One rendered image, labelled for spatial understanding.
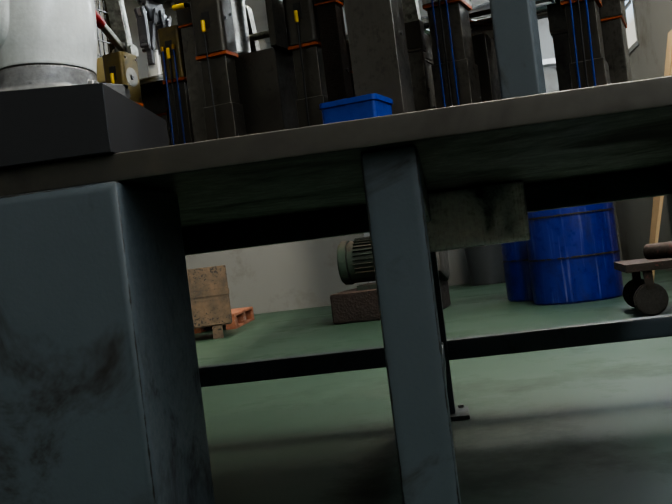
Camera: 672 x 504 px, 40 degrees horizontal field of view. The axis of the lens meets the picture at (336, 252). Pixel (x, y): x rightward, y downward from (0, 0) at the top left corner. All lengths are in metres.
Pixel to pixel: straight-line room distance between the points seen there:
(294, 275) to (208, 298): 3.01
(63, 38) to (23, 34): 0.06
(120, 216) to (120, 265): 0.07
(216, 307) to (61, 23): 5.83
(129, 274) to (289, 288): 8.83
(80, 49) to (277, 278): 8.73
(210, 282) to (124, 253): 5.90
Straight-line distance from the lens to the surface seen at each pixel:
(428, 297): 1.29
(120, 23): 2.28
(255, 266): 10.18
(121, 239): 1.31
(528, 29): 1.67
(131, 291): 1.31
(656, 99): 1.29
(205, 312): 7.21
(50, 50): 1.47
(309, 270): 10.07
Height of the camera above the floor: 0.52
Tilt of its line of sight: level
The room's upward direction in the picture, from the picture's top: 7 degrees counter-clockwise
